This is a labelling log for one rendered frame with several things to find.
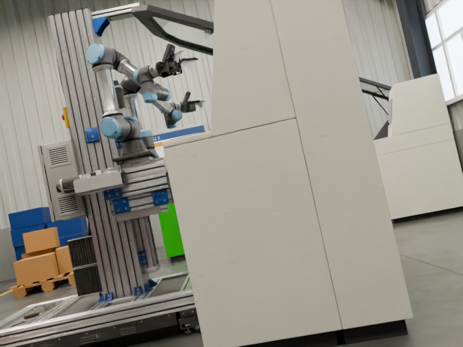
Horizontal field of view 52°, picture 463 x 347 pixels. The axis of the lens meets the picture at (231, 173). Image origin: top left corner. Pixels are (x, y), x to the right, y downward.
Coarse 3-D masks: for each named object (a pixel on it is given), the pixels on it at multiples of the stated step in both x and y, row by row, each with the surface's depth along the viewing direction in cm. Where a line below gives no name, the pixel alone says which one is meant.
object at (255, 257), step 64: (256, 0) 198; (256, 64) 197; (256, 128) 197; (192, 192) 200; (256, 192) 196; (192, 256) 200; (256, 256) 196; (320, 256) 192; (256, 320) 196; (320, 320) 192
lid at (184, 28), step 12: (132, 12) 291; (144, 12) 282; (156, 12) 275; (168, 12) 274; (144, 24) 313; (156, 24) 310; (168, 24) 300; (180, 24) 290; (192, 24) 273; (204, 24) 271; (168, 36) 334; (180, 36) 324; (192, 36) 313; (204, 36) 302; (192, 48) 341; (204, 48) 337
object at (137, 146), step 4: (124, 140) 274; (128, 140) 273; (132, 140) 273; (136, 140) 274; (140, 140) 275; (124, 144) 274; (128, 144) 272; (132, 144) 272; (136, 144) 273; (140, 144) 274; (124, 148) 274; (128, 148) 272; (132, 148) 271; (136, 148) 272; (140, 148) 274; (144, 148) 275; (124, 152) 274; (128, 152) 271; (132, 152) 270; (136, 152) 271; (140, 152) 272
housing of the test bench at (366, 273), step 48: (288, 0) 196; (336, 0) 193; (288, 48) 195; (336, 48) 192; (336, 96) 192; (336, 144) 192; (336, 192) 191; (384, 192) 189; (336, 240) 191; (384, 240) 188; (336, 288) 191; (384, 288) 188; (384, 336) 191
